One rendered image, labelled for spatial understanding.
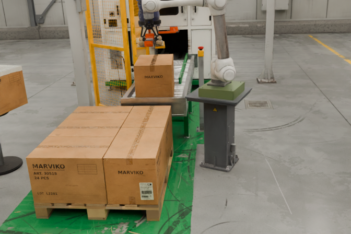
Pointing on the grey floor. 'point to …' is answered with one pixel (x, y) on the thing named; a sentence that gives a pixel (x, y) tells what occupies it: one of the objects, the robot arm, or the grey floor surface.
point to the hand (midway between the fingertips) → (150, 42)
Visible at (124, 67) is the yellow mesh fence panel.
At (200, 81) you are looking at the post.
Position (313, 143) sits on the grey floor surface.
